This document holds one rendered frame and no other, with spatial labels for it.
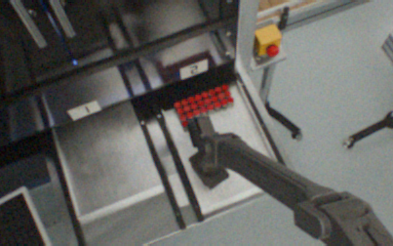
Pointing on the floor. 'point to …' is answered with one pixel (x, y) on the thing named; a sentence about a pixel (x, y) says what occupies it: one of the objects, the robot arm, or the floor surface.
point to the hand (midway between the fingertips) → (209, 175)
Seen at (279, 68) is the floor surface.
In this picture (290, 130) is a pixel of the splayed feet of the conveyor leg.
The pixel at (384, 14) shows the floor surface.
